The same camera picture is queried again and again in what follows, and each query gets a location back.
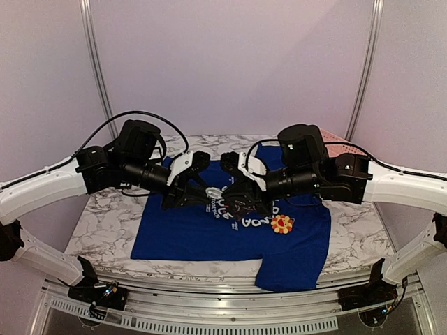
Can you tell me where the aluminium frame post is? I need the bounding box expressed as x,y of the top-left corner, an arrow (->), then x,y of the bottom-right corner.
344,0 -> 384,141
79,0 -> 118,139

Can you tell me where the left aluminium frame post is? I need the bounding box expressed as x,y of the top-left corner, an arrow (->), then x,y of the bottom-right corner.
79,0 -> 118,139

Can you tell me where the right aluminium frame post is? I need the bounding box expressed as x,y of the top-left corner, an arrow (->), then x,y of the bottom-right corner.
344,0 -> 384,141

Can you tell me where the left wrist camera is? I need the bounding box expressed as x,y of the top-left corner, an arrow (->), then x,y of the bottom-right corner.
166,151 -> 210,186

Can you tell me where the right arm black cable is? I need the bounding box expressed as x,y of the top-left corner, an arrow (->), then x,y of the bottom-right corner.
244,137 -> 447,311

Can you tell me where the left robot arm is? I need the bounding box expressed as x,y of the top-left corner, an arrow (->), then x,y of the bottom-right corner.
1,120 -> 210,303

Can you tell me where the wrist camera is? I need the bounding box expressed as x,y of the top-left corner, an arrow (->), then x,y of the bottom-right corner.
220,151 -> 268,191
166,151 -> 210,186

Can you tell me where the pink plastic basket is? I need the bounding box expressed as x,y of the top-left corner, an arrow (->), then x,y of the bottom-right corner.
321,129 -> 367,158

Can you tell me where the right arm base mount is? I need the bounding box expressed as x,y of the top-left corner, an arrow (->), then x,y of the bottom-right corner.
337,280 -> 397,311

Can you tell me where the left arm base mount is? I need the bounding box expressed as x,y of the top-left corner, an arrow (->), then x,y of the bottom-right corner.
68,278 -> 129,311

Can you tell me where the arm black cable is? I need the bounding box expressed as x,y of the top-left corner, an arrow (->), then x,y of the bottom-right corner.
0,110 -> 191,196
244,137 -> 447,311

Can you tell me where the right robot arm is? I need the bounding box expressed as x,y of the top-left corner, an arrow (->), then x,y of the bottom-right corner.
221,124 -> 446,304

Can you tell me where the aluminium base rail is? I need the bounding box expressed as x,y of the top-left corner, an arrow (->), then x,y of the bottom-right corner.
30,269 -> 436,334

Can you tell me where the blue printed t-shirt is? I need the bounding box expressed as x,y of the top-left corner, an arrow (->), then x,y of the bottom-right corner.
129,142 -> 332,293

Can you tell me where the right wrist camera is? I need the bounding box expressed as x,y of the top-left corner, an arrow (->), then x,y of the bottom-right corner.
220,151 -> 268,191

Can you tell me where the orange yellow flower brooch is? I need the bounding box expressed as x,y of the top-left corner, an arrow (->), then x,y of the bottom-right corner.
270,215 -> 295,235

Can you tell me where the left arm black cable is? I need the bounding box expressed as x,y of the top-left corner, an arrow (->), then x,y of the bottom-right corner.
0,110 -> 191,196

